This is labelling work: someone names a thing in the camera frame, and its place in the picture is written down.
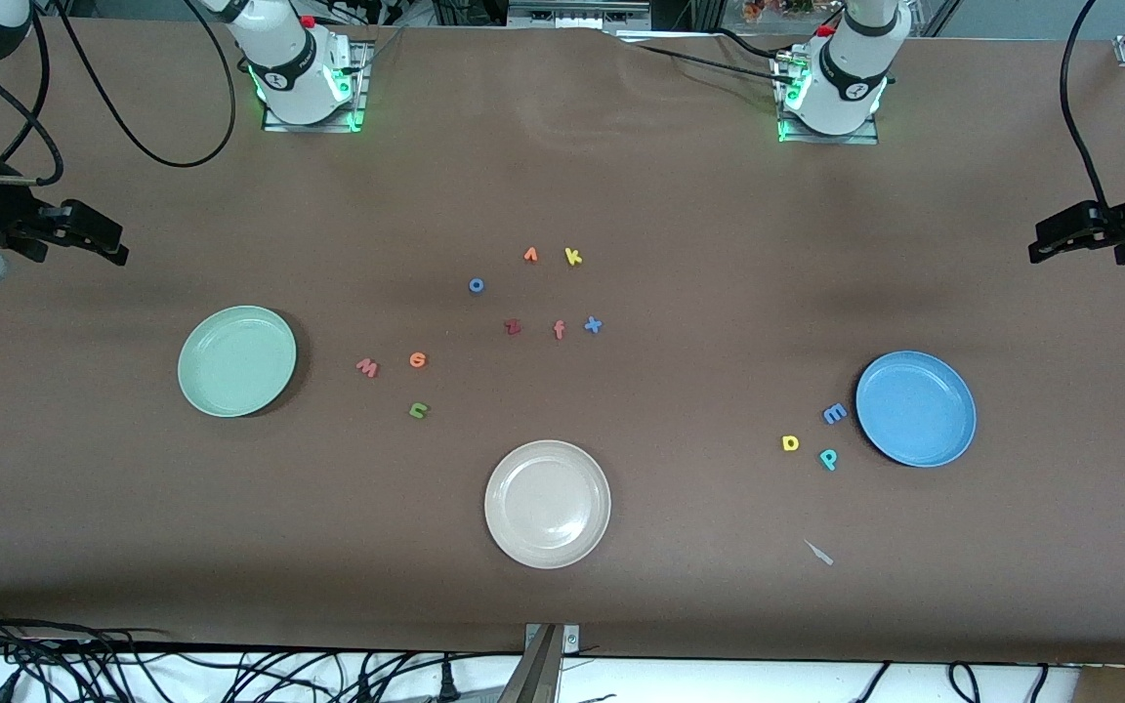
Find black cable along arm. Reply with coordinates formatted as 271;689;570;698
1059;0;1125;211
0;0;237;186

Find grey device behind table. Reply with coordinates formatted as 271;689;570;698
507;0;653;30

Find beige plate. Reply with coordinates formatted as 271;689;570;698
483;439;612;570

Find metal table leg bracket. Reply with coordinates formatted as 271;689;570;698
521;623;583;703

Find blue plate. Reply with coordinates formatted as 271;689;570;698
854;351;978;469

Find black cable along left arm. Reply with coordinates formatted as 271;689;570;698
1059;0;1125;211

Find metal base plate right arm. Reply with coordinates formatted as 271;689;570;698
263;41;371;134

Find metal base plate left arm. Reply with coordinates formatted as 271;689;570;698
775;49;881;145

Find black cable along right arm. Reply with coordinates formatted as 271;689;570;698
0;0;237;186

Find brown table cover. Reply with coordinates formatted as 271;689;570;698
0;18;1125;665

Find green plate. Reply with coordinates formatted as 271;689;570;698
177;306;298;419

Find black floor cables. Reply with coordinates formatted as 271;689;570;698
851;662;1052;703

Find black cable on table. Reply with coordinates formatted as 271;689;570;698
616;27;798;89

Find black floor cable tangle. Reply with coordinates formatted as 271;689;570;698
0;600;524;703

